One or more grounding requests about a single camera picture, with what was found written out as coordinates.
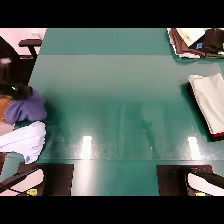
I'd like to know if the white folded garment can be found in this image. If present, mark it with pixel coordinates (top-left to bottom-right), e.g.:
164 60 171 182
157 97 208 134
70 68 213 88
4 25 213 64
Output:
187 72 224 135

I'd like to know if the purple garment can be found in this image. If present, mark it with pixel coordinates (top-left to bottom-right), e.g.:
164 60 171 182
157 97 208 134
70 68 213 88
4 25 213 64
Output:
4 90 49 126

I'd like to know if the red garment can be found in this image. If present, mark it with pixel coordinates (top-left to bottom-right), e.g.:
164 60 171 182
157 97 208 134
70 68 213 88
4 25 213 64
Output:
209 130 224 140

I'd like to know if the cream garment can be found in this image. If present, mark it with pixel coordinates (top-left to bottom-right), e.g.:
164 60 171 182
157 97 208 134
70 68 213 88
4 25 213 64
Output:
176 28 207 48

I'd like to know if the brown garment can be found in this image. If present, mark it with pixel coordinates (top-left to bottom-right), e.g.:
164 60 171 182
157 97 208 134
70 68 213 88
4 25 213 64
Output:
167 28 202 58

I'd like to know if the black garment with blue label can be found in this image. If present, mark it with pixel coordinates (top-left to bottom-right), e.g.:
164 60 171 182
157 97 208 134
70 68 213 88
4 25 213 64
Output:
196 28 224 57

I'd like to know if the white garment with faint print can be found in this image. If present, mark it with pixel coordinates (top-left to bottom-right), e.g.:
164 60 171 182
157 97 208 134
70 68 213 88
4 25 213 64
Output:
0 120 47 165

